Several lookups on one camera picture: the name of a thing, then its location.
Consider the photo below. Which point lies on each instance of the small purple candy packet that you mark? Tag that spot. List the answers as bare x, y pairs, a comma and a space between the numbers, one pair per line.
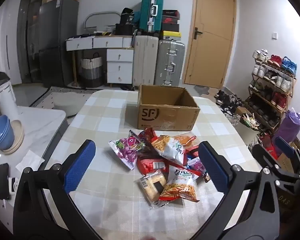
197, 166

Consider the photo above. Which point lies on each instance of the red and black shoe box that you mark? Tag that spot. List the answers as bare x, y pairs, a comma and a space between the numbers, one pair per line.
170, 20

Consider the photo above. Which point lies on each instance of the yellow shoe box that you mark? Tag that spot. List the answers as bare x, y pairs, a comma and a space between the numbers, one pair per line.
172, 35

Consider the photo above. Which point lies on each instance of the grey door mat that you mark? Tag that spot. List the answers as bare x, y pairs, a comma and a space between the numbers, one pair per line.
201, 89

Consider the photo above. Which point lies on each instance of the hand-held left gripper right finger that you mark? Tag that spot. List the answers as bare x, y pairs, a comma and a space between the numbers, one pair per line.
211, 167

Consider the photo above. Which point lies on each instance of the silver suitcase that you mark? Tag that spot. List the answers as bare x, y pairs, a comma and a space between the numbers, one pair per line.
170, 62

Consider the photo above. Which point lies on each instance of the purple bag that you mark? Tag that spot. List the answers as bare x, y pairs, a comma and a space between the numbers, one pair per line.
290, 127

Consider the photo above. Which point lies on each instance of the white trash bin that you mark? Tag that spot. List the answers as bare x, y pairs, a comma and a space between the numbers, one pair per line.
247, 132

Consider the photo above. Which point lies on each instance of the wooden door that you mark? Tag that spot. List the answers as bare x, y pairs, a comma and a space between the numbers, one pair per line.
210, 42

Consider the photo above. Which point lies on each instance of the red barcode snack packet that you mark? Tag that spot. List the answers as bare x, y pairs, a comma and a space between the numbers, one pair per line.
147, 163

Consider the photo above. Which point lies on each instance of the white light switch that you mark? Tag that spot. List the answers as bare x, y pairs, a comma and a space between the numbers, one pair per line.
274, 35

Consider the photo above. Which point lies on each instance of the dark glass cabinet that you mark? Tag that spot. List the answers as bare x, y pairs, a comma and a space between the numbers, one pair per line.
32, 30

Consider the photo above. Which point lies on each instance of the clear rice ball packet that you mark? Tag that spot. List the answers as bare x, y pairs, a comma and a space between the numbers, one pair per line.
151, 187

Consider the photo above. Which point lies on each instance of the orange white noodle snack packet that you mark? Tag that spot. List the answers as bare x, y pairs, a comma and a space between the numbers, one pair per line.
167, 146
180, 187

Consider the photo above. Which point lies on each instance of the shoe rack with shoes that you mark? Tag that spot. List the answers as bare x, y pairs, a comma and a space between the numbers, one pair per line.
287, 63

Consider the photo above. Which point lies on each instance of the white paper tissue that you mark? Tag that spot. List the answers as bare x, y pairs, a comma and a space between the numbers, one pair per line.
30, 160

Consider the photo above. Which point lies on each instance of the black storage box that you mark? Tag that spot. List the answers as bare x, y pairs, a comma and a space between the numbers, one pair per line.
126, 29

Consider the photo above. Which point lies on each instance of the small cardboard box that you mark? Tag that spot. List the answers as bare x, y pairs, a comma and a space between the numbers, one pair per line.
241, 110

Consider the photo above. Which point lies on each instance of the black case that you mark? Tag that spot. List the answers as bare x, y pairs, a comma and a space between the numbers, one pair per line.
3, 180

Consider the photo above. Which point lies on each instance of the small white device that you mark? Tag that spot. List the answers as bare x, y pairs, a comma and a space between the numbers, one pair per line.
13, 186

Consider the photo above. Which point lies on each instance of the brown cardboard box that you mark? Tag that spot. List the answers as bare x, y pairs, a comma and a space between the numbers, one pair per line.
165, 115

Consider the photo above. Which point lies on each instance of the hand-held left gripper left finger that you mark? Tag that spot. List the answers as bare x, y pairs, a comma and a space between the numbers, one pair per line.
80, 165

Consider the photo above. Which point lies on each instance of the woven laundry basket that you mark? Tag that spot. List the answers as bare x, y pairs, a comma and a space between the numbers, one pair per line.
91, 72

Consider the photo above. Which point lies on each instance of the printed cardboard box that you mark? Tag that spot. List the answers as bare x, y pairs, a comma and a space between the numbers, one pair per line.
286, 201
286, 163

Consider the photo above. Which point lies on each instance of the blue snack packet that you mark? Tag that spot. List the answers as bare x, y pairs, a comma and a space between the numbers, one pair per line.
190, 160

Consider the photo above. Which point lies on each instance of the small red snack packet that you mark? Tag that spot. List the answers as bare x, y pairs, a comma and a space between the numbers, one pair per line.
193, 152

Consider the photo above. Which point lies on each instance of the white desk with drawers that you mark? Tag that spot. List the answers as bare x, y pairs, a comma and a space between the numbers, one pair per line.
120, 65

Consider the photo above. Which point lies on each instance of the red bag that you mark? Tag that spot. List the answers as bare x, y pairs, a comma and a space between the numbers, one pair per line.
267, 145

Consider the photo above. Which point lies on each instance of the black bag with label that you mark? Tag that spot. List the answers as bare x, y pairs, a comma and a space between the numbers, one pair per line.
127, 16

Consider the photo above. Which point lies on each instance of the grey refrigerator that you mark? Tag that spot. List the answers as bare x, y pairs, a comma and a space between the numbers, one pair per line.
57, 42

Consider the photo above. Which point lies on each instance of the white kettle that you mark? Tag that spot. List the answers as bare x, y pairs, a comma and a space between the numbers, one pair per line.
7, 100

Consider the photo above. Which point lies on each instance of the pile of dark sandals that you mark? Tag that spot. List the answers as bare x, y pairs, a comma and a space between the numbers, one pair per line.
227, 100

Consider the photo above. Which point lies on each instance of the white suitcase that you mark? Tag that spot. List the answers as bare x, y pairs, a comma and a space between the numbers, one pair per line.
145, 60

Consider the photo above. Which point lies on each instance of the beige bowl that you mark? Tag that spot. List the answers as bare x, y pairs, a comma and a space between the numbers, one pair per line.
18, 132

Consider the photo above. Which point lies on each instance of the striped rug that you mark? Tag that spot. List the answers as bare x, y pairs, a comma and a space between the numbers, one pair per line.
43, 97

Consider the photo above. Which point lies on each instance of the plain black shoe box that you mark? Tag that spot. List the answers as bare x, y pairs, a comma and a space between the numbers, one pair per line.
170, 27

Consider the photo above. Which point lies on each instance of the teal suitcase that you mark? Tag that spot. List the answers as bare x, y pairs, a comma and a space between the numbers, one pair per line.
147, 12

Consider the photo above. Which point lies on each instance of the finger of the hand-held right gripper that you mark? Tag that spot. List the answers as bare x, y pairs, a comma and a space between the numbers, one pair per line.
283, 145
262, 155

